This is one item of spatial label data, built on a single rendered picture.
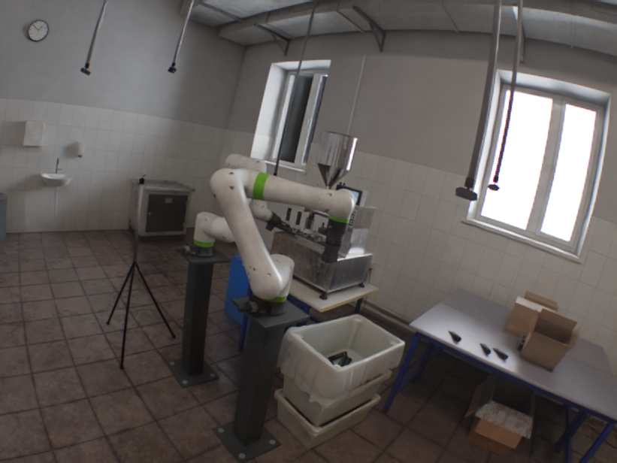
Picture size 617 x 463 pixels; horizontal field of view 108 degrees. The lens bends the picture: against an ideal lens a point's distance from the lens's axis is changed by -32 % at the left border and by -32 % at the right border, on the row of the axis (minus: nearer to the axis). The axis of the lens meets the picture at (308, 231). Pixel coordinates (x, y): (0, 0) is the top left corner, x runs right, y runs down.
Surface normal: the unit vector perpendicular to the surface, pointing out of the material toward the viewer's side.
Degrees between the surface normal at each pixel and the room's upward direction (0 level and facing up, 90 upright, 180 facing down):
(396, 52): 90
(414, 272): 90
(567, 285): 90
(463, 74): 90
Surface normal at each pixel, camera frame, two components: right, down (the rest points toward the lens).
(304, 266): -0.65, 0.03
